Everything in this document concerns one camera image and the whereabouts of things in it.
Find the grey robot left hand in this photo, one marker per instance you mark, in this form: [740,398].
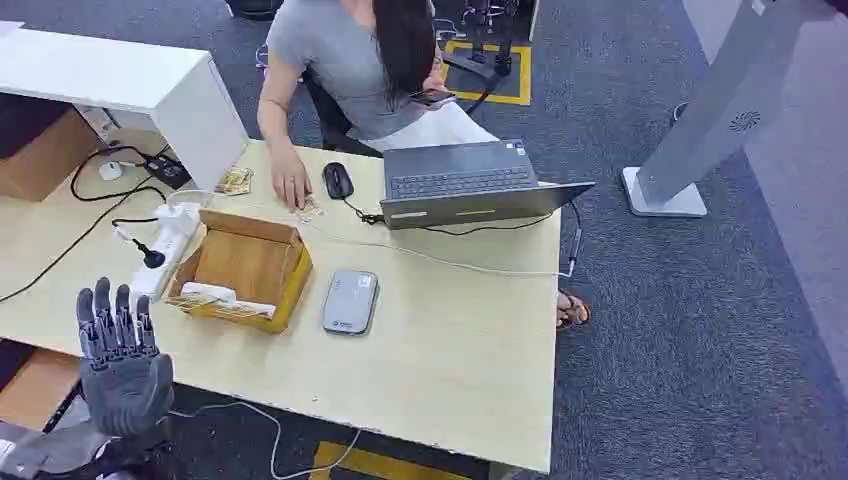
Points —
[126,387]

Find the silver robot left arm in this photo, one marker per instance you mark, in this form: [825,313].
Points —
[53,454]

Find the brown cardboard box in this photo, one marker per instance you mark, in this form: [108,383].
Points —
[36,391]
[43,159]

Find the white power strip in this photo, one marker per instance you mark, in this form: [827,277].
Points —
[169,245]

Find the wooden card box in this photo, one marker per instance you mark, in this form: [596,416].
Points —
[248,265]

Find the white round puck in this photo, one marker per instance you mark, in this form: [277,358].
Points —
[110,171]

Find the grey card reader device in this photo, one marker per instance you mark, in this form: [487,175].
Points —
[350,302]

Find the small cards under hand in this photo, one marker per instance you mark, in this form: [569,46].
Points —
[309,210]

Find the yellow floor tape strip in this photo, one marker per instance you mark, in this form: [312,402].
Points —
[378,464]

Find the person's hand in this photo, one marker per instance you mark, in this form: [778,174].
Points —
[290,175]

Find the black computer mouse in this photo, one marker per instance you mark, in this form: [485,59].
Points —
[338,180]

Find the white cabinet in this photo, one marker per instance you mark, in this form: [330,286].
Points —
[132,86]

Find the black office chair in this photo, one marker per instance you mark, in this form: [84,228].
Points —
[334,122]

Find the dark grey laptop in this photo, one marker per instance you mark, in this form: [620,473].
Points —
[457,182]

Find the person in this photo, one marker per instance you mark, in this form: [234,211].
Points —
[348,63]

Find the black smartphone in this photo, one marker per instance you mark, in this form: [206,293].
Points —
[432,97]

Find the person's foot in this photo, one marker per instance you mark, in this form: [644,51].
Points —
[572,311]

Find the black equipment stand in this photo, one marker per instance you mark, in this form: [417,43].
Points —
[493,33]

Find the grey floor stand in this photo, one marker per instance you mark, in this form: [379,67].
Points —
[715,106]

